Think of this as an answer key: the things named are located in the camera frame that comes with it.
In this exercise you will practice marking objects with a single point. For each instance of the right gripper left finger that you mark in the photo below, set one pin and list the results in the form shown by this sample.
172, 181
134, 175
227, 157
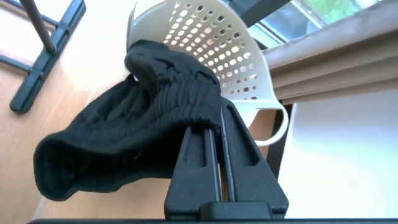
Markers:
189, 186

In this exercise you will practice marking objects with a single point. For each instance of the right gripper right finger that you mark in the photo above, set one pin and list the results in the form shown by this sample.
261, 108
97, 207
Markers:
248, 180

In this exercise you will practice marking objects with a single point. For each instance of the white laundry basket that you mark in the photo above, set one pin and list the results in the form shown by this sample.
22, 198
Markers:
217, 40

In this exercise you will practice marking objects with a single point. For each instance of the black clothes rack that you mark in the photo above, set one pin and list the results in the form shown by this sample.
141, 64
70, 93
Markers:
45, 63

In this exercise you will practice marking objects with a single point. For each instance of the beige curtain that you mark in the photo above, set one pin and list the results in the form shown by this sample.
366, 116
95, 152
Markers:
342, 62

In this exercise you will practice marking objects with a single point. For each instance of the window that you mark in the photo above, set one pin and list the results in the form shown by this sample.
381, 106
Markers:
280, 21

